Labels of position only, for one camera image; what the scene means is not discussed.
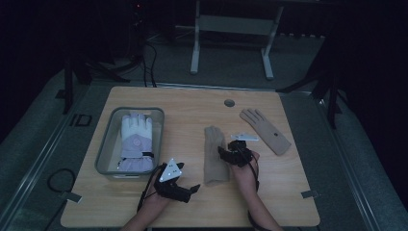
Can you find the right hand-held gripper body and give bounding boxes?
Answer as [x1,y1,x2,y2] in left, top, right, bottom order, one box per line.
[224,132,260,168]

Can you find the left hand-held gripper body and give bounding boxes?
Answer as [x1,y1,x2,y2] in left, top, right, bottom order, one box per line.
[153,157,193,204]

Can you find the plain beige knit glove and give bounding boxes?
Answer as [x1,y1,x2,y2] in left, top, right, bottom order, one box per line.
[203,125,231,187]

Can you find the beige knit glove with button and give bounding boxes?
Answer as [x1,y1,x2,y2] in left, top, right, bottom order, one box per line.
[239,108,293,157]

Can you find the purple ski glove white back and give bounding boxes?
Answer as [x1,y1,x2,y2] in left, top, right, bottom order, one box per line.
[116,112,156,173]

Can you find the grey plastic bin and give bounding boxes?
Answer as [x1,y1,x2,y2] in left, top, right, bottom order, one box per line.
[94,106,166,179]

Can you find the person's left hand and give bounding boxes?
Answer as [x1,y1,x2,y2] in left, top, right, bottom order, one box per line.
[141,174,171,211]

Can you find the person's right hand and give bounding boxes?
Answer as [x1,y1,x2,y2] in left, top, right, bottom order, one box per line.
[230,149,261,191]

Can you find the grey tape piece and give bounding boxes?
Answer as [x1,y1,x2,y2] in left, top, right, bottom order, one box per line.
[59,191,84,205]
[300,190,321,199]

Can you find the black tripod stand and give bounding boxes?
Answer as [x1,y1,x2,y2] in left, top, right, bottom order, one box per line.
[275,38,346,130]
[56,54,131,116]

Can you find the dark equipment rack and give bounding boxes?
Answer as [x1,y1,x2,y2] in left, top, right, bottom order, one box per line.
[128,0,149,64]

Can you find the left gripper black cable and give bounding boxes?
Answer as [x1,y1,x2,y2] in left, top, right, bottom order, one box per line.
[137,166,163,214]

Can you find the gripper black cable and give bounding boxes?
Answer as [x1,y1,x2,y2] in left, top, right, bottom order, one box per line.
[137,166,163,214]
[236,145,268,231]

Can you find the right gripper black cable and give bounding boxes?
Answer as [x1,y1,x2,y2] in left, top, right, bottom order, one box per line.
[236,145,268,231]

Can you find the black hanging cables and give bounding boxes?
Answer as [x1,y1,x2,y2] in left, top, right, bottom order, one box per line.
[140,41,159,89]

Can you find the black floor cable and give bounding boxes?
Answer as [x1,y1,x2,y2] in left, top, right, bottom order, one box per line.
[42,167,77,231]

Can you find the white metal desk frame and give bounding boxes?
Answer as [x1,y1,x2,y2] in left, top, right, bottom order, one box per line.
[174,0,285,81]

